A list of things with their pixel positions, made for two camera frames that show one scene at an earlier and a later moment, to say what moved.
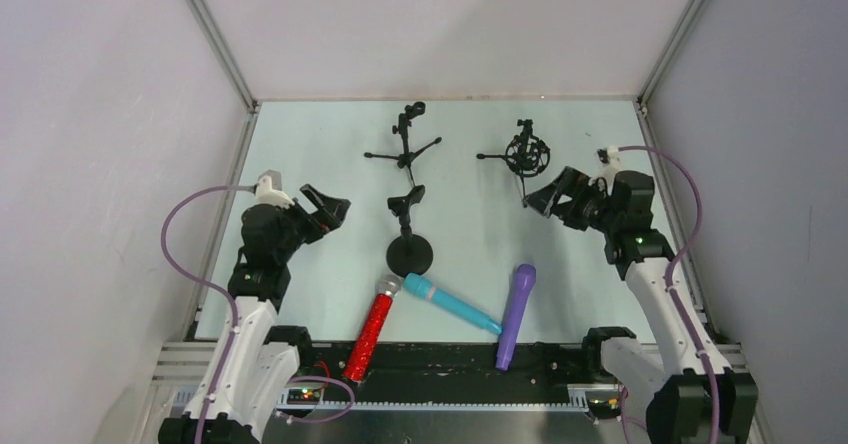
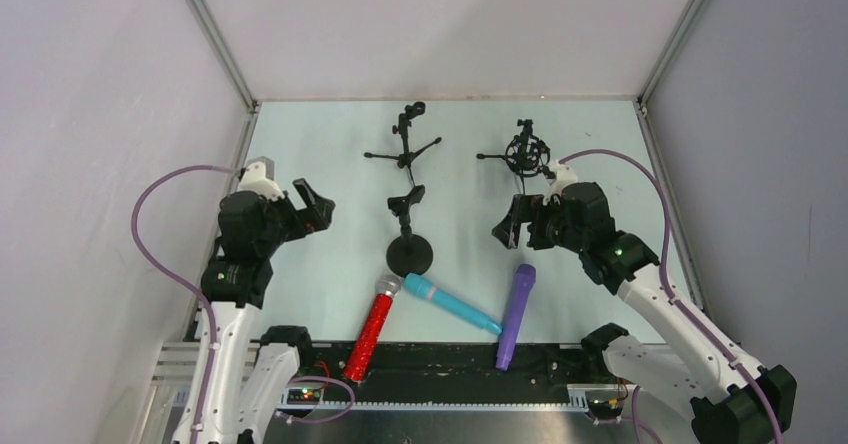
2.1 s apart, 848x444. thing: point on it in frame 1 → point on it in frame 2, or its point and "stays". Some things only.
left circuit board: x=303 y=396 stays
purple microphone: x=525 y=278 stays
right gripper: x=573 y=196 → x=534 y=222
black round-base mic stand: x=408 y=253 stays
